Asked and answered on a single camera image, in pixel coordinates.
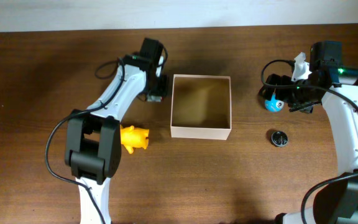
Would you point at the blue ball with eye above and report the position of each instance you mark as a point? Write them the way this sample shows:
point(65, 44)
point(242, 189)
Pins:
point(273, 104)

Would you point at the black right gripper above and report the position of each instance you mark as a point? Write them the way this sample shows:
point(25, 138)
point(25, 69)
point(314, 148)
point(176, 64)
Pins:
point(282, 93)

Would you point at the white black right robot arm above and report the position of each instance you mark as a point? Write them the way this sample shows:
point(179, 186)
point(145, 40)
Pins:
point(325, 81)

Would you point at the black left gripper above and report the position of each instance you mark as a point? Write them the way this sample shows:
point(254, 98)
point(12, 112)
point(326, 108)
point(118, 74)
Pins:
point(163, 88)

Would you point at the beige open cardboard box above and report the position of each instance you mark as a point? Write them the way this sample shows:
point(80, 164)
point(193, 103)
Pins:
point(201, 107)

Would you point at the black round turbine cap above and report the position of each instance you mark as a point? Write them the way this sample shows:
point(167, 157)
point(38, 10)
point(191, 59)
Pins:
point(279, 139)

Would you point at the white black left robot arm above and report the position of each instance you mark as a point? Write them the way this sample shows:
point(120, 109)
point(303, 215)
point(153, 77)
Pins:
point(93, 144)

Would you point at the yellow rubber animal toy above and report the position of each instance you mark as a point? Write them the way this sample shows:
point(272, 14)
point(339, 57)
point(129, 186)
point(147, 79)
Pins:
point(132, 137)

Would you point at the grey red toy car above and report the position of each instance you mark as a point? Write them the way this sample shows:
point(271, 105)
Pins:
point(154, 98)

